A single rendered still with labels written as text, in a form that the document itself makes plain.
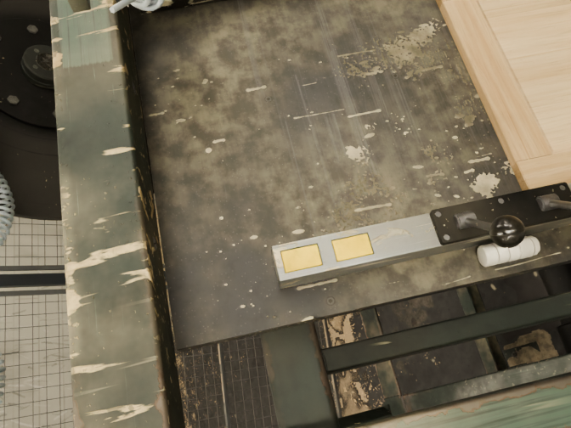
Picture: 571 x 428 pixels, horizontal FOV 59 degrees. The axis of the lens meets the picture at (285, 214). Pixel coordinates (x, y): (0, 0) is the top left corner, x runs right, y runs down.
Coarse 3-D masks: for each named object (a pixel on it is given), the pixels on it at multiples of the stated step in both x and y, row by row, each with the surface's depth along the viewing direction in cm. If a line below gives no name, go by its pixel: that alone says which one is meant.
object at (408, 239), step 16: (384, 224) 68; (400, 224) 68; (416, 224) 68; (432, 224) 68; (544, 224) 69; (560, 224) 71; (304, 240) 67; (320, 240) 67; (384, 240) 67; (400, 240) 67; (416, 240) 67; (432, 240) 67; (464, 240) 68; (480, 240) 69; (320, 256) 67; (368, 256) 67; (384, 256) 67; (400, 256) 68; (416, 256) 69; (304, 272) 66; (320, 272) 66; (336, 272) 67; (352, 272) 69
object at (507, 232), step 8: (456, 216) 67; (464, 216) 67; (472, 216) 67; (504, 216) 57; (512, 216) 57; (456, 224) 67; (464, 224) 67; (472, 224) 64; (480, 224) 62; (488, 224) 61; (496, 224) 57; (504, 224) 56; (512, 224) 56; (520, 224) 56; (496, 232) 56; (504, 232) 56; (512, 232) 55; (520, 232) 56; (496, 240) 57; (504, 240) 56; (512, 240) 56; (520, 240) 56
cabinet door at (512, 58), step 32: (448, 0) 87; (480, 0) 87; (512, 0) 88; (544, 0) 88; (480, 32) 84; (512, 32) 85; (544, 32) 85; (480, 64) 82; (512, 64) 82; (544, 64) 82; (480, 96) 81; (512, 96) 79; (544, 96) 80; (512, 128) 77; (544, 128) 77; (512, 160) 76; (544, 160) 75
